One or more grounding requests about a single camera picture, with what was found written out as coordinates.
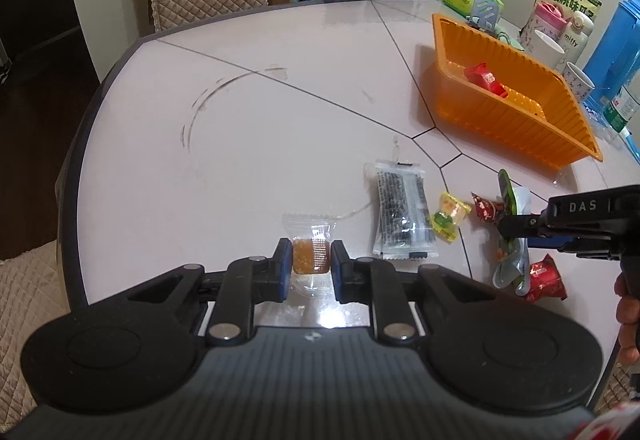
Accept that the silver green snack packet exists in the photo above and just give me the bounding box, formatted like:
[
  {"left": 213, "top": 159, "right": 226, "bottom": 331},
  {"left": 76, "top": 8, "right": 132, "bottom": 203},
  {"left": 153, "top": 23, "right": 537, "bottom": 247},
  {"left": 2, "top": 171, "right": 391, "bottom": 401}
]
[{"left": 492, "top": 169, "right": 534, "bottom": 296}]

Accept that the grey blue plastic holder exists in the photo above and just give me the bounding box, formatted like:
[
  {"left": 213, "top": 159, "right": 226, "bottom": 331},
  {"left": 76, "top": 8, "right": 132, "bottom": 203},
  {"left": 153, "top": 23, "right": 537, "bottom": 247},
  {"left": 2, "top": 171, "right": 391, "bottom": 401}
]
[{"left": 467, "top": 0, "right": 503, "bottom": 34}]

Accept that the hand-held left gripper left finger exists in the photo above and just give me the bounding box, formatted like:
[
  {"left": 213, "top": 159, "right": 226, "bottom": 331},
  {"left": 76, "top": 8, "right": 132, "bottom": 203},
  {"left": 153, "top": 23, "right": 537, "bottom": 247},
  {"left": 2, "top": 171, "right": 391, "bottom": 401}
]
[{"left": 127, "top": 239, "right": 293, "bottom": 347}]

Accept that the blue flat packet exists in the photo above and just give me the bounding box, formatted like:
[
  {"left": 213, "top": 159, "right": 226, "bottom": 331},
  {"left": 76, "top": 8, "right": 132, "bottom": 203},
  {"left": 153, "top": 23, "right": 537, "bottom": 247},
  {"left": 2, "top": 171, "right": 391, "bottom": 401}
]
[{"left": 620, "top": 130, "right": 640, "bottom": 162}]

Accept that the orange plastic tray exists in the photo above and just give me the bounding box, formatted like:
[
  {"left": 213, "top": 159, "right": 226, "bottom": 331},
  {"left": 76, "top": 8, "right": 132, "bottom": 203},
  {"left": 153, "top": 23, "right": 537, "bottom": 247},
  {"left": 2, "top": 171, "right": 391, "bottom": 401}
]
[{"left": 431, "top": 13, "right": 604, "bottom": 169}]

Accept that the red brown candy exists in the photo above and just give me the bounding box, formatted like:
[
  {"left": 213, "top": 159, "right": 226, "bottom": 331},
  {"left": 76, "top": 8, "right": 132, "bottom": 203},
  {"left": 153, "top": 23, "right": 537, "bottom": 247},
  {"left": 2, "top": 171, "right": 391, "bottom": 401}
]
[{"left": 470, "top": 191, "right": 506, "bottom": 225}]

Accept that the red white clothing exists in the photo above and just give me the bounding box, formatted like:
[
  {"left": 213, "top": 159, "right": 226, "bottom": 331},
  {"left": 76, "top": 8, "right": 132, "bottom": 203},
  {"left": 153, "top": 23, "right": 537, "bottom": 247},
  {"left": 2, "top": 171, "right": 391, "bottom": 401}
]
[{"left": 575, "top": 400, "right": 640, "bottom": 440}]

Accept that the clear orange jelly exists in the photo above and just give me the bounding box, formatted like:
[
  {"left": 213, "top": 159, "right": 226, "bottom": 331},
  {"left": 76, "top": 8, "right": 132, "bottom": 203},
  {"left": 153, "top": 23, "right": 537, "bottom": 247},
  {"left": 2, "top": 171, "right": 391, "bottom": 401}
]
[{"left": 281, "top": 214, "right": 341, "bottom": 294}]

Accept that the white mug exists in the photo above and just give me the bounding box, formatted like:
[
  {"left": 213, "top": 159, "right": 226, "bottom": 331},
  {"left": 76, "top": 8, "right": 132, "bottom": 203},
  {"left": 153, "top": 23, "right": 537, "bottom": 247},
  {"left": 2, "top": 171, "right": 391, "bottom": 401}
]
[{"left": 527, "top": 29, "right": 569, "bottom": 70}]

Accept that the patterned white cup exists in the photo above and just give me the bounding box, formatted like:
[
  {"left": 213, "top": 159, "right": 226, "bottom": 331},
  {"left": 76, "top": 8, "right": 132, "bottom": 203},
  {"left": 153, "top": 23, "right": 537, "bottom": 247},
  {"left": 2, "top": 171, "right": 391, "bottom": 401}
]
[{"left": 562, "top": 62, "right": 597, "bottom": 102}]

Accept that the clear plastic wrapper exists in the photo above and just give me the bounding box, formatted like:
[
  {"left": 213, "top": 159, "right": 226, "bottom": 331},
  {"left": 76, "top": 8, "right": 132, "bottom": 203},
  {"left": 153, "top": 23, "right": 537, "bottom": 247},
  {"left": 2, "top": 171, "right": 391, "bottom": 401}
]
[{"left": 582, "top": 103, "right": 626, "bottom": 147}]

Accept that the blue pitcher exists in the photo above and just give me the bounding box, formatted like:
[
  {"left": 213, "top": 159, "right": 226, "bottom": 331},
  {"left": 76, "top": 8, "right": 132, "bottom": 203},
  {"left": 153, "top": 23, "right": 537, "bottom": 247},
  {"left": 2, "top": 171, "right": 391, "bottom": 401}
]
[{"left": 582, "top": 0, "right": 640, "bottom": 109}]

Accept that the person's right hand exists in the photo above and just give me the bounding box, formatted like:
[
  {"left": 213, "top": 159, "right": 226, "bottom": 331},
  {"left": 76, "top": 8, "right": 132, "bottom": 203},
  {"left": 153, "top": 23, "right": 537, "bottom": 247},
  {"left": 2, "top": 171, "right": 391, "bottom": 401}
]
[{"left": 613, "top": 264, "right": 640, "bottom": 367}]

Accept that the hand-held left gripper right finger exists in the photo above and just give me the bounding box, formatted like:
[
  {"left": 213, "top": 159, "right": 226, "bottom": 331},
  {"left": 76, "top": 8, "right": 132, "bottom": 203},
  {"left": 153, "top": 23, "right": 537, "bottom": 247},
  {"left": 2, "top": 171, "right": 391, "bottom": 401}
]
[{"left": 331, "top": 240, "right": 497, "bottom": 347}]

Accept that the pink lidded cup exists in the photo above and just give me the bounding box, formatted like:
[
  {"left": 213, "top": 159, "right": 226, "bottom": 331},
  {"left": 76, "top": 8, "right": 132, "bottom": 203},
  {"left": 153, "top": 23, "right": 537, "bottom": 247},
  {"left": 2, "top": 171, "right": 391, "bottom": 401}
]
[{"left": 519, "top": 0, "right": 571, "bottom": 51}]

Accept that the green label water bottle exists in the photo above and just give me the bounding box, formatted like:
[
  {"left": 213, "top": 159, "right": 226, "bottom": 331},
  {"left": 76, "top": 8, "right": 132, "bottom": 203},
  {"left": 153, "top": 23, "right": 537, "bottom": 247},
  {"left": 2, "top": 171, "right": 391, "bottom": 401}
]
[{"left": 602, "top": 80, "right": 640, "bottom": 136}]

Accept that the white bottle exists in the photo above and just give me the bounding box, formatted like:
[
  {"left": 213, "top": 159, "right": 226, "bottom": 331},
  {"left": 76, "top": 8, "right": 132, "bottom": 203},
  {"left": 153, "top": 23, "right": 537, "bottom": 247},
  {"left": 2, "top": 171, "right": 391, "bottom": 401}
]
[{"left": 555, "top": 10, "right": 595, "bottom": 72}]

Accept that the green yellow wrapped candy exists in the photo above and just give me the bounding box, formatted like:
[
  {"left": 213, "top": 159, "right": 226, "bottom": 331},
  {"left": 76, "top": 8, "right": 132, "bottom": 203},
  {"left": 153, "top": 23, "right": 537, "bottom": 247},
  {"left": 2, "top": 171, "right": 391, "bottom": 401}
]
[{"left": 431, "top": 191, "right": 473, "bottom": 244}]

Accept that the green cloth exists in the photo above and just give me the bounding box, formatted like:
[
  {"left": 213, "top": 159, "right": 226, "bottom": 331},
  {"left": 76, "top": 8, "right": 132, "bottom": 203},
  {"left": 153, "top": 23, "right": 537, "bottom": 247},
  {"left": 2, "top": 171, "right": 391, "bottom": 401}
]
[{"left": 495, "top": 31, "right": 524, "bottom": 52}]

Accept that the quilted beige cushion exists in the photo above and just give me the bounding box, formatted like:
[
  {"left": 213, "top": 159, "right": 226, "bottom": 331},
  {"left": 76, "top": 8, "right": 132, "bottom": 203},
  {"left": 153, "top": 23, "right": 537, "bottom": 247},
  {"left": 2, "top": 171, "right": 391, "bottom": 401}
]
[{"left": 0, "top": 240, "right": 89, "bottom": 432}]

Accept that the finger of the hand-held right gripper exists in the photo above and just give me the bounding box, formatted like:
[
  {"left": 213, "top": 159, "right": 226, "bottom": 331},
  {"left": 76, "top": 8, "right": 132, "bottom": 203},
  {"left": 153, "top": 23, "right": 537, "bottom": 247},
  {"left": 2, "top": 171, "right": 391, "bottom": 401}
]
[
  {"left": 525, "top": 232, "right": 577, "bottom": 251},
  {"left": 497, "top": 213, "right": 551, "bottom": 241}
]

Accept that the red snack packet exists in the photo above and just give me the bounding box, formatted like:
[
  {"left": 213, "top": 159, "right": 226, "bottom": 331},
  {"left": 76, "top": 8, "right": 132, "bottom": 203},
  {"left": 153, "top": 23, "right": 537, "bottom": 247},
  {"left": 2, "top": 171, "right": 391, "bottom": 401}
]
[
  {"left": 463, "top": 63, "right": 510, "bottom": 98},
  {"left": 525, "top": 254, "right": 568, "bottom": 304}
]

